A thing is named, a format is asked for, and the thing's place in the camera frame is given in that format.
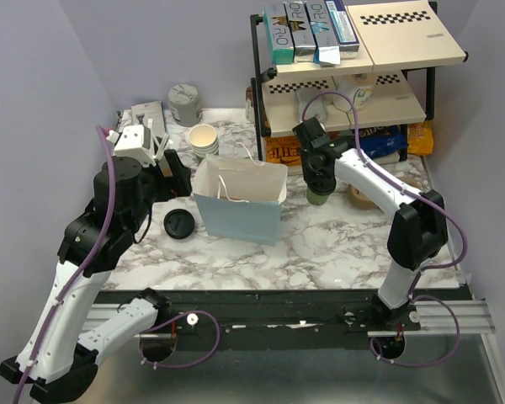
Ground grey marbled canister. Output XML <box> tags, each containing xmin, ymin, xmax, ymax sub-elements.
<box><xmin>167</xmin><ymin>84</ymin><xmax>203</xmax><ymax>127</ymax></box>

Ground blue white toothpaste box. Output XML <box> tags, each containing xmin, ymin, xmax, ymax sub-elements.
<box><xmin>325</xmin><ymin>0</ymin><xmax>360</xmax><ymax>60</ymax></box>

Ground silver blue toothpaste box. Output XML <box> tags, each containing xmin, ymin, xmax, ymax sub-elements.
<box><xmin>306</xmin><ymin>1</ymin><xmax>341</xmax><ymax>66</ymax></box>

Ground green paper coffee cup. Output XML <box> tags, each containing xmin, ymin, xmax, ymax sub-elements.
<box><xmin>306</xmin><ymin>188</ymin><xmax>329</xmax><ymax>206</ymax></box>

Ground stack of green paper cups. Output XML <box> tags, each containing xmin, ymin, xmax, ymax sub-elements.
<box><xmin>188</xmin><ymin>124</ymin><xmax>220</xmax><ymax>163</ymax></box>

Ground grey straw holder cup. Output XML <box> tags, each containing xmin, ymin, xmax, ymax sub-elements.
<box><xmin>147</xmin><ymin>118</ymin><xmax>172</xmax><ymax>162</ymax></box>

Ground black and cream shelf rack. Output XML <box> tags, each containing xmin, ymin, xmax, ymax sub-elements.
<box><xmin>250</xmin><ymin>1</ymin><xmax>468</xmax><ymax>157</ymax></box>

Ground toilet paper roll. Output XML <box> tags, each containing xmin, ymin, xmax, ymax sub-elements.
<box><xmin>332</xmin><ymin>73</ymin><xmax>377</xmax><ymax>110</ymax></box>

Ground blue white paper bag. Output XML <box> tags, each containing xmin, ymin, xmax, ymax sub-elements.
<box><xmin>193</xmin><ymin>155</ymin><xmax>288</xmax><ymax>246</ymax></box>

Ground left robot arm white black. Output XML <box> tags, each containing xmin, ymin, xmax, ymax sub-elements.
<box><xmin>0</xmin><ymin>150</ymin><xmax>192</xmax><ymax>403</ymax></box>

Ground teal toothpaste box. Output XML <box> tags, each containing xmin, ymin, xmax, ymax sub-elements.
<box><xmin>263</xmin><ymin>3</ymin><xmax>295</xmax><ymax>65</ymax></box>

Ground blue razor in package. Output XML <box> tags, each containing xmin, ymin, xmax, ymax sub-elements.
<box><xmin>131</xmin><ymin>101</ymin><xmax>166</xmax><ymax>132</ymax></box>

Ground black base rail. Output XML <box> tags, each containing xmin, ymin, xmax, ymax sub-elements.
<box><xmin>121</xmin><ymin>287</ymin><xmax>422</xmax><ymax>353</ymax></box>

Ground orange kettle chips bag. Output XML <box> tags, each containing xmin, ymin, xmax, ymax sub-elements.
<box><xmin>263</xmin><ymin>136</ymin><xmax>301</xmax><ymax>167</ymax></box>

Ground blue doritos bag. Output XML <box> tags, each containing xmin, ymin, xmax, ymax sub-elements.
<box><xmin>359</xmin><ymin>125</ymin><xmax>408</xmax><ymax>159</ymax></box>

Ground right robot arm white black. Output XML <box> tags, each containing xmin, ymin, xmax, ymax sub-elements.
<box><xmin>293</xmin><ymin>118</ymin><xmax>448</xmax><ymax>330</ymax></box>

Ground grey sponge pouch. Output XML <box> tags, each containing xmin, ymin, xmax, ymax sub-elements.
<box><xmin>295</xmin><ymin>88</ymin><xmax>328</xmax><ymax>124</ymax></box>

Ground yellow snack bag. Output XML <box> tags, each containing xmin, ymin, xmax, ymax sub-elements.
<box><xmin>407</xmin><ymin>121</ymin><xmax>434</xmax><ymax>157</ymax></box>

